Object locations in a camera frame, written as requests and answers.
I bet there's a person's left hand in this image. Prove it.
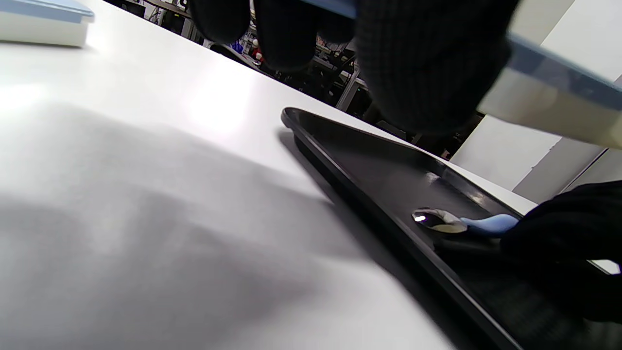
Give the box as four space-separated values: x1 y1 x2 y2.
189 0 520 135

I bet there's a person's right hand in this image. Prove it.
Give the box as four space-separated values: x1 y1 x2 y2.
500 181 622 324

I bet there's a blue handled metal spoon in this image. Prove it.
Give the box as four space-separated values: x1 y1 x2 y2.
412 208 520 239

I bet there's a white box with blue lid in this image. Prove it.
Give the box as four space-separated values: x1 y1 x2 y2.
0 0 96 48
300 0 622 149

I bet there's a black tray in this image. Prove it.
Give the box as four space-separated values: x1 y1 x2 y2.
280 107 622 350

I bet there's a grey metal rack frame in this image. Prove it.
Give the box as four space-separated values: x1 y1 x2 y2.
311 53 370 113

